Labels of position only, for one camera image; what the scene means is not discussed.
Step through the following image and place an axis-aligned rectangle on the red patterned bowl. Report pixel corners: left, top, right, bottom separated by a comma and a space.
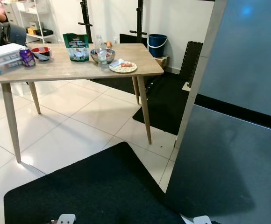
31, 46, 52, 61

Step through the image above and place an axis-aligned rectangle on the black floor mat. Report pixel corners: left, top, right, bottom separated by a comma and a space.
4, 142, 186, 224

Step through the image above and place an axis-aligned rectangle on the black stand pole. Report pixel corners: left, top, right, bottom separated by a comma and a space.
130, 0, 148, 45
79, 0, 93, 45

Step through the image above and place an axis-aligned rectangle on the black foam tile stack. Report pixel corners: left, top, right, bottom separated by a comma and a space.
178, 41, 204, 87

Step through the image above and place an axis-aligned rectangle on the grey freezer door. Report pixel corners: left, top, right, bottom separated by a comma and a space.
199, 0, 271, 119

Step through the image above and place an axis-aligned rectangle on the white lidded plastic container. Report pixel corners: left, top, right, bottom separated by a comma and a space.
0, 43, 27, 68

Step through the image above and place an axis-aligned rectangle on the green snack bag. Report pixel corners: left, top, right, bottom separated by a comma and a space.
63, 33, 89, 62

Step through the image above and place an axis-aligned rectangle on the dark round fan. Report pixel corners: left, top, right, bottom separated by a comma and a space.
7, 23, 28, 46

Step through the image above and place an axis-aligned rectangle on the steel bowl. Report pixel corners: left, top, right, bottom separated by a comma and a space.
90, 48, 115, 64

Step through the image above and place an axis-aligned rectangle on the white paper packet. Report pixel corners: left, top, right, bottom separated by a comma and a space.
110, 58, 125, 67

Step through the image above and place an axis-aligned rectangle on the patterned cream plate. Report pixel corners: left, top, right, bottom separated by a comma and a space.
109, 61, 138, 73

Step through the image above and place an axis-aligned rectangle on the clear plastic water bottle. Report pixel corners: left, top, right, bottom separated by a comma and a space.
94, 35, 108, 70

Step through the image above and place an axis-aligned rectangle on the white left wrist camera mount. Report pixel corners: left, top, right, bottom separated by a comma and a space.
58, 214, 77, 224

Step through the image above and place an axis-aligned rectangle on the large black gym mat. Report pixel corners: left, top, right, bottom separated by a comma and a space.
89, 75, 197, 137

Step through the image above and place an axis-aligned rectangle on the light wooden table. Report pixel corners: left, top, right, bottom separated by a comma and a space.
0, 43, 165, 164

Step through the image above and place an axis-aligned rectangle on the white shelf rack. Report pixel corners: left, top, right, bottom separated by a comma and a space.
5, 0, 54, 42

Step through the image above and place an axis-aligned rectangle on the small wooden box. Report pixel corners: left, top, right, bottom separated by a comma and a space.
154, 56, 170, 70

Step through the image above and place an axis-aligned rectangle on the purple soda can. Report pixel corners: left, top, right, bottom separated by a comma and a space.
20, 48, 36, 68

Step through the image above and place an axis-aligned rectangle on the black flat case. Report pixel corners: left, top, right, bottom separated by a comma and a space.
120, 34, 148, 46

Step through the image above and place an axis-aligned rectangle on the blue bucket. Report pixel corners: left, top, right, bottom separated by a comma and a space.
148, 34, 168, 58

